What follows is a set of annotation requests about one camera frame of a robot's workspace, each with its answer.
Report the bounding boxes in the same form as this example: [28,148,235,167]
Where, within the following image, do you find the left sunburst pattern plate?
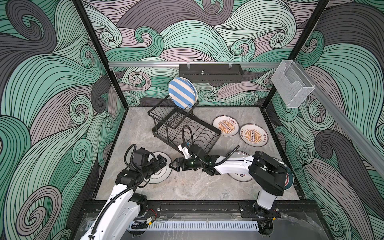
[213,115,240,137]

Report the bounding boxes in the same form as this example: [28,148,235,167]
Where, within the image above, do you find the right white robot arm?
[169,145,291,211]

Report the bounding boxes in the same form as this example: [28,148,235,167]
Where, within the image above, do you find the black dish rack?
[148,95,222,153]

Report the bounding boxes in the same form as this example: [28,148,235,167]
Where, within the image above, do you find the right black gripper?
[167,156,205,172]

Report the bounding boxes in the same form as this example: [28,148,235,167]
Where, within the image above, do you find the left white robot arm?
[81,152,170,240]

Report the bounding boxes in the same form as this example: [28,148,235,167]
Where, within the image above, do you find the white plate red characters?
[228,151,253,183]

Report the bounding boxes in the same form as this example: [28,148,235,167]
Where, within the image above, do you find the white plate teal red rim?
[278,159,294,191]

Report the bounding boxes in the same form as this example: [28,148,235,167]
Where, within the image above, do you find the aluminium rail back wall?
[108,61,281,69]

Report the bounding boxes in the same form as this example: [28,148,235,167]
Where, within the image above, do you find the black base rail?
[80,199,322,220]

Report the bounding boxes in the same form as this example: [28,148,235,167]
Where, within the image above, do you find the black hanging wall tray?
[179,64,244,83]

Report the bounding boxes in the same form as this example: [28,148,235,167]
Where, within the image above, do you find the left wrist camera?
[131,148,150,169]

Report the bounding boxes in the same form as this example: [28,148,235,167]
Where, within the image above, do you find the white plate green ring motif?
[144,152,172,185]

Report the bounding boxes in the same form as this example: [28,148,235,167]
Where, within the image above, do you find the black corner frame post left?
[73,0,129,112]

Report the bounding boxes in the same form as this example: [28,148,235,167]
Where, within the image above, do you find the blue striped plate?
[169,77,196,110]
[191,84,198,104]

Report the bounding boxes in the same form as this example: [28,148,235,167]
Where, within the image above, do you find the black corner frame post right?
[261,0,329,112]

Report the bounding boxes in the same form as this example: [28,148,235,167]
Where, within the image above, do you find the right sunburst pattern plate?
[240,124,269,147]

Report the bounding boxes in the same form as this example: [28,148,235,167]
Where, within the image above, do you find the black corner frame post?
[261,0,329,112]
[73,0,129,112]

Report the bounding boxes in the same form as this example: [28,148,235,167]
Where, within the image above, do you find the aluminium rail right wall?
[298,64,384,176]

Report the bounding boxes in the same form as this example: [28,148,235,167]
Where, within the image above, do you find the clear plastic wall bin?
[271,60,315,109]

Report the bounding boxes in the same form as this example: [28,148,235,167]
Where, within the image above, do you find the sunburst pattern plate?
[213,115,240,137]
[240,124,269,147]

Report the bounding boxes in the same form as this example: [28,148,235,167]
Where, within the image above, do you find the aluminium rail wall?
[298,64,384,176]
[108,61,281,69]

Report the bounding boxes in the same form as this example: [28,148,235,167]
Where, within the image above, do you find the white slotted cable duct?
[126,220,260,232]

